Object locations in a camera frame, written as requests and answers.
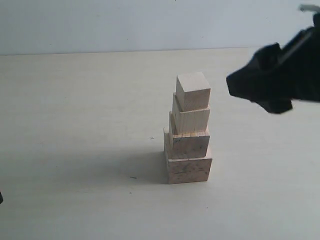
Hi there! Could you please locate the smallest wooden cube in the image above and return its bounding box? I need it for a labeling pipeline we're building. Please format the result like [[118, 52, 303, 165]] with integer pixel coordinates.
[[176, 72, 211, 112]]

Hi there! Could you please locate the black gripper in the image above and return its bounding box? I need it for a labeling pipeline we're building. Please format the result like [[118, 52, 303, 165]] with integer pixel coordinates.
[[226, 13, 320, 114]]

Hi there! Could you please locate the second largest wooden cube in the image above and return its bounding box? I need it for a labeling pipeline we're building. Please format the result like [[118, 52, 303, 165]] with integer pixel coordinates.
[[168, 111, 210, 159]]

